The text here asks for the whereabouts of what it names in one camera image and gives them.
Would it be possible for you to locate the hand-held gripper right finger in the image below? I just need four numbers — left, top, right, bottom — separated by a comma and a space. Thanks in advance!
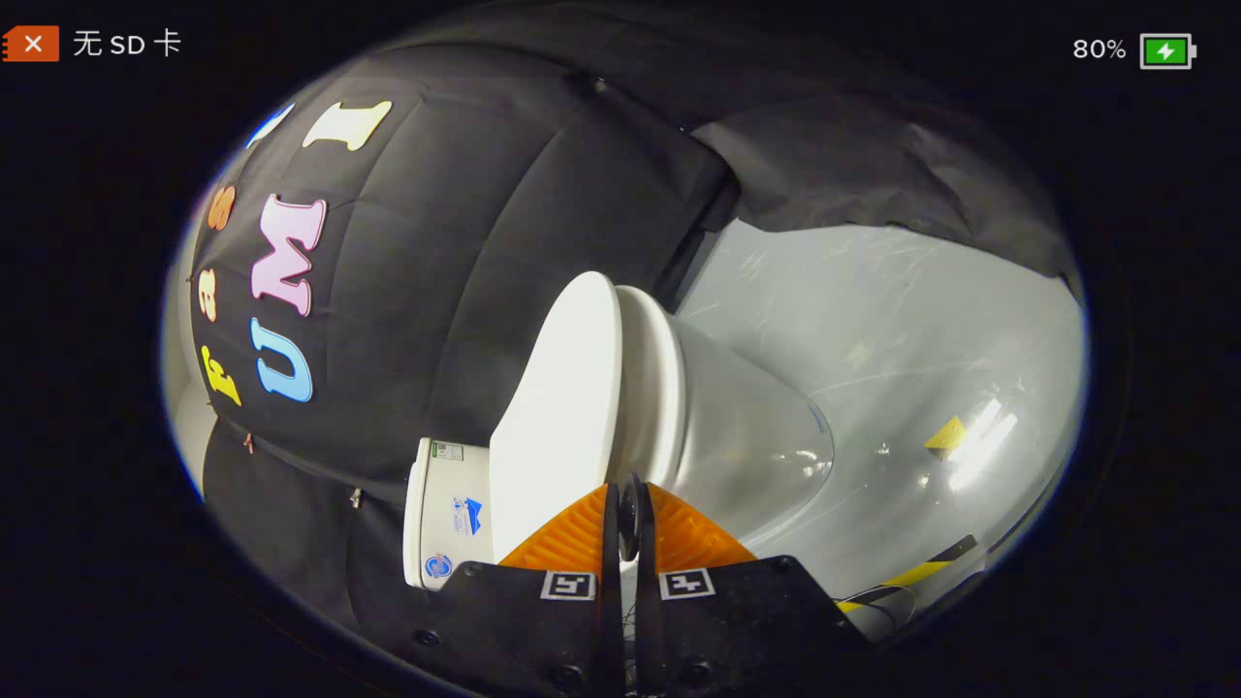
635, 482, 871, 698

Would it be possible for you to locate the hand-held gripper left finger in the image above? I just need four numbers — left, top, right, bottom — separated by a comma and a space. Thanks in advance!
425, 483, 626, 698

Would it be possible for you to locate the white toilet lid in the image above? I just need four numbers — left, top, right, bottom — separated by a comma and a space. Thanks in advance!
488, 271, 655, 583

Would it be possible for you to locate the white toilet body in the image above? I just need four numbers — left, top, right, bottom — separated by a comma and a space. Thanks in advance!
402, 301, 836, 591

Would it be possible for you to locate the yellow black striped tape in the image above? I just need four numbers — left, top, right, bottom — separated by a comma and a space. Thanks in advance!
837, 534, 979, 615

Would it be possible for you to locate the yellow floor tape piece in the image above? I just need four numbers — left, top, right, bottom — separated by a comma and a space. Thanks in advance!
923, 415, 969, 460

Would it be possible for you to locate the black backdrop cloth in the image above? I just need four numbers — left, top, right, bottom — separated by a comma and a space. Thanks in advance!
189, 19, 1085, 660

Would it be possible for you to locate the black floor cable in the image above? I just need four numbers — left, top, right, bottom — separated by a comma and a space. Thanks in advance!
842, 584, 918, 633

